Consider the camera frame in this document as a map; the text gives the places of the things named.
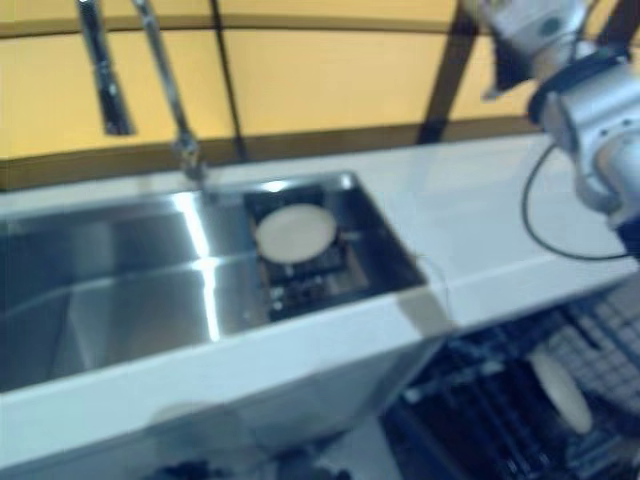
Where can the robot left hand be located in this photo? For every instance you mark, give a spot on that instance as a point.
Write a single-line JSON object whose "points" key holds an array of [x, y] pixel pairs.
{"points": [[195, 471]]}

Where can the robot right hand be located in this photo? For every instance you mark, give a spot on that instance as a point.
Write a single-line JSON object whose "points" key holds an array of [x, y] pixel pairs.
{"points": [[535, 25]]}

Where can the cream round plate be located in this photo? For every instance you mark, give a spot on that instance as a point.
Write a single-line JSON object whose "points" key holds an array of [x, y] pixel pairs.
{"points": [[562, 390], [295, 232]]}

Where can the dishwasher door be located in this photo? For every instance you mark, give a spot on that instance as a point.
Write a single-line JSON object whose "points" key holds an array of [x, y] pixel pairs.
{"points": [[415, 440]]}

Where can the wide white cabinet door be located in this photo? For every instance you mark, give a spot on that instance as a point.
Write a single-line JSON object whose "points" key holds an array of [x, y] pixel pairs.
{"points": [[75, 460]]}

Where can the stainless steel sink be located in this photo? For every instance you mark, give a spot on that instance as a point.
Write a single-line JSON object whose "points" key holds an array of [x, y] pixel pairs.
{"points": [[125, 280]]}

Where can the chrome pull-down faucet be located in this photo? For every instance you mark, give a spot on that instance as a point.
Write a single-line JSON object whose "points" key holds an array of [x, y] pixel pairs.
{"points": [[165, 75]]}

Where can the dark window frame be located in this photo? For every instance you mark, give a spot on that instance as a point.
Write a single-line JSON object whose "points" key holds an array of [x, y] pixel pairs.
{"points": [[300, 145]]}

